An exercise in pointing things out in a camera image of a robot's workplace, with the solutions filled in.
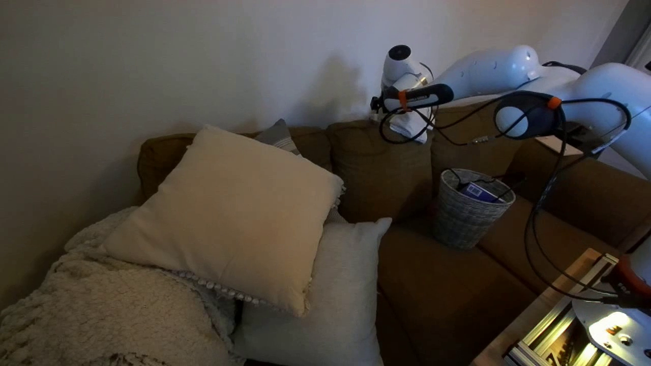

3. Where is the white wicker basket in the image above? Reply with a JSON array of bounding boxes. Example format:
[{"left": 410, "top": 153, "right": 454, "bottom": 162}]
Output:
[{"left": 432, "top": 168, "right": 519, "bottom": 252}]

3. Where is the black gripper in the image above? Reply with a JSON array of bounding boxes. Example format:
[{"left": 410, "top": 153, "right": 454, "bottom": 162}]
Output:
[{"left": 394, "top": 88, "right": 432, "bottom": 122}]

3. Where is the blue box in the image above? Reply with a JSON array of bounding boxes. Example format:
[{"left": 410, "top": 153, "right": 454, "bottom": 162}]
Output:
[{"left": 462, "top": 179, "right": 505, "bottom": 205}]

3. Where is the knitted cream blanket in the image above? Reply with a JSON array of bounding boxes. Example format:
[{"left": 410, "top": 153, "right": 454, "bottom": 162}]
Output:
[{"left": 0, "top": 205, "right": 239, "bottom": 366}]

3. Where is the white pillow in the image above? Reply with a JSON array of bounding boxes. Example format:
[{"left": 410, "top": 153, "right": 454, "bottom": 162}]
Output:
[{"left": 229, "top": 213, "right": 394, "bottom": 366}]

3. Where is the cream pillow with trim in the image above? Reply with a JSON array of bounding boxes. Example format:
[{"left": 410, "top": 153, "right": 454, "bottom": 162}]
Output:
[{"left": 100, "top": 122, "right": 346, "bottom": 319}]

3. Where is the brown fabric couch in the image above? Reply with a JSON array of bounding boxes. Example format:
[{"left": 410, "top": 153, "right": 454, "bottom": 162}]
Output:
[{"left": 135, "top": 99, "right": 651, "bottom": 366}]

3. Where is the grey striped pillow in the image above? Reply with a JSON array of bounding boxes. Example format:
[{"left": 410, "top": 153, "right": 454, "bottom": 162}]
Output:
[{"left": 254, "top": 119, "right": 301, "bottom": 156}]

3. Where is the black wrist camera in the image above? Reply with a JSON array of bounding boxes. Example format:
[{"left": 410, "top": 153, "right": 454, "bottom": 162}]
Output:
[{"left": 369, "top": 82, "right": 458, "bottom": 117}]

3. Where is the white packet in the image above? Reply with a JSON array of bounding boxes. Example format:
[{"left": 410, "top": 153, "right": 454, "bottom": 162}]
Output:
[{"left": 390, "top": 108, "right": 434, "bottom": 147}]

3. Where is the black cable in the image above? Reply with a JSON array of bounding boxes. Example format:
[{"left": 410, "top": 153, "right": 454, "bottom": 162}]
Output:
[{"left": 376, "top": 92, "right": 634, "bottom": 305}]

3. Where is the red clamp handle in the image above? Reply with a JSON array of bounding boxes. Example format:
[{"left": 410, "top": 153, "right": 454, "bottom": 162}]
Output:
[{"left": 609, "top": 259, "right": 651, "bottom": 310}]

